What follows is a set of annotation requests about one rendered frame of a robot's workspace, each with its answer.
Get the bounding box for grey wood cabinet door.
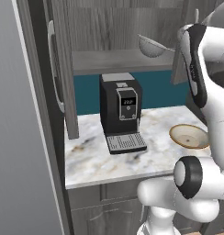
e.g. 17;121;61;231
48;0;80;140
170;0;200;86

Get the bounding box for silver mesh tea strainer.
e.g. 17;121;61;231
137;33;176;59

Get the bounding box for grey base cabinet door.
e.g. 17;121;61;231
69;199;149;235

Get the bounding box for black coffee machine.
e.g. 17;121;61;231
98;72;148;156

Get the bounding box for grey drawer front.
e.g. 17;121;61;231
67;178;145;204

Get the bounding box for grey fridge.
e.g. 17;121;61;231
0;0;75;235

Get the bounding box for grey wood wall cabinet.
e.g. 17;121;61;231
65;0;191;76

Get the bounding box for grey fridge handle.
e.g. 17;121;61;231
47;19;66;115

